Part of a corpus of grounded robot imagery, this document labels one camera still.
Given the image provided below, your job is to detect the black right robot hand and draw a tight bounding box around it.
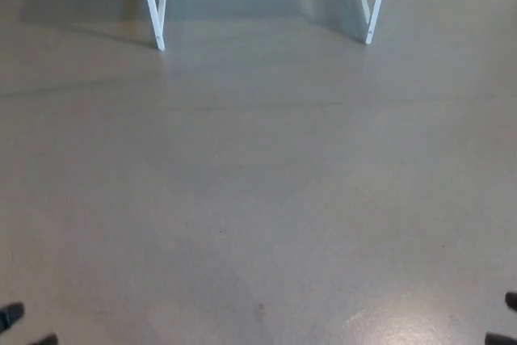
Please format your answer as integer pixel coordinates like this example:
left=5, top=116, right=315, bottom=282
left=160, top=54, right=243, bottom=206
left=484, top=291, right=517, bottom=345

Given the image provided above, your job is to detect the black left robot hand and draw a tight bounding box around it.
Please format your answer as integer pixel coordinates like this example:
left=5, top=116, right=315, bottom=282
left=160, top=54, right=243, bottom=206
left=0, top=301, right=60, bottom=345

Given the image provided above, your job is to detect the white desk leg frame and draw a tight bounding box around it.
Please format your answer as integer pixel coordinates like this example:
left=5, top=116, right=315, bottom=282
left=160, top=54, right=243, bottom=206
left=350, top=0, right=391, bottom=45
left=137, top=0, right=171, bottom=52

